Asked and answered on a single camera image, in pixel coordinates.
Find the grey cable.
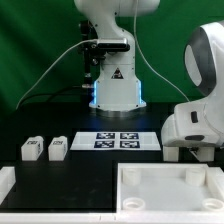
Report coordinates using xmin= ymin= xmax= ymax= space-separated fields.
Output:
xmin=15 ymin=38 xmax=99 ymax=111

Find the white U-shaped obstacle fence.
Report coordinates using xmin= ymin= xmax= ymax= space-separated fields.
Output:
xmin=0 ymin=165 xmax=224 ymax=224

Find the white square tabletop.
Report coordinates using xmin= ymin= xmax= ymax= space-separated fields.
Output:
xmin=116 ymin=163 xmax=224 ymax=224

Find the black cable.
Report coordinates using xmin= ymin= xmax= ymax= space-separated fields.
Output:
xmin=19 ymin=85 xmax=84 ymax=106

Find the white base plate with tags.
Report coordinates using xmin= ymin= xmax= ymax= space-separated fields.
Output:
xmin=71 ymin=131 xmax=160 ymax=151

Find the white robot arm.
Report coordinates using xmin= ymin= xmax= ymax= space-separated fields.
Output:
xmin=74 ymin=0 xmax=224 ymax=147

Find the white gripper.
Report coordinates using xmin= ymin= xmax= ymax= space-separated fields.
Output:
xmin=161 ymin=99 xmax=224 ymax=147

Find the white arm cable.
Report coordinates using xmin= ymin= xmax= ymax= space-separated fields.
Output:
xmin=132 ymin=0 xmax=191 ymax=103

